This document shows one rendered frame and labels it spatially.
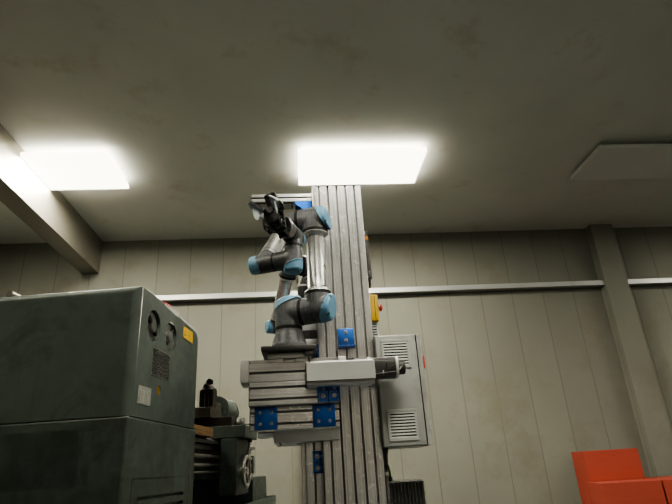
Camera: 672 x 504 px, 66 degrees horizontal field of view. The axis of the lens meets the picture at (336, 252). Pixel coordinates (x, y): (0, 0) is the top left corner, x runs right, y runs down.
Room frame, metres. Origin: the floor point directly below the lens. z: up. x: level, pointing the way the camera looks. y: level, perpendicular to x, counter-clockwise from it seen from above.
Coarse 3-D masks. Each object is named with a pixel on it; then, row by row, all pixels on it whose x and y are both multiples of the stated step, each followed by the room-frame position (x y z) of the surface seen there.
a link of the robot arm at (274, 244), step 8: (288, 216) 2.12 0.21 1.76; (272, 240) 1.99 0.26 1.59; (280, 240) 2.01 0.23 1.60; (264, 248) 1.95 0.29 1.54; (272, 248) 1.95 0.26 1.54; (280, 248) 2.00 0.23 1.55; (256, 256) 1.91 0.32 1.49; (264, 256) 1.89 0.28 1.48; (248, 264) 1.91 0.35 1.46; (256, 264) 1.90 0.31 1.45; (264, 264) 1.89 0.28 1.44; (272, 264) 1.88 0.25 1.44; (256, 272) 1.92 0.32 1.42; (264, 272) 1.92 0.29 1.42
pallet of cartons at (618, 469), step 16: (576, 464) 6.05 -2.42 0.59; (592, 464) 5.77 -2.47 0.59; (608, 464) 5.76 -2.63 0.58; (624, 464) 5.75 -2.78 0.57; (640, 464) 5.74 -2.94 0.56; (592, 480) 5.77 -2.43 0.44; (608, 480) 5.76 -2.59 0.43; (624, 480) 5.67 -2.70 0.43; (640, 480) 5.49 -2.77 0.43; (656, 480) 5.37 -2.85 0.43; (592, 496) 5.72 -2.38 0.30; (608, 496) 5.41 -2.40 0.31; (624, 496) 5.40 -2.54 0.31; (640, 496) 5.38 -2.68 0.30; (656, 496) 5.37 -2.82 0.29
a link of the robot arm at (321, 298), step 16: (320, 208) 2.08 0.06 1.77; (304, 224) 2.10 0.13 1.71; (320, 224) 2.09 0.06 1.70; (320, 240) 2.11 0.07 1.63; (320, 256) 2.11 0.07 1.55; (320, 272) 2.10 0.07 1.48; (320, 288) 2.09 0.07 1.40; (304, 304) 2.10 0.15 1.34; (320, 304) 2.08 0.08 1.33; (336, 304) 2.17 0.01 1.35; (304, 320) 2.13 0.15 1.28; (320, 320) 2.12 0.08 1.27
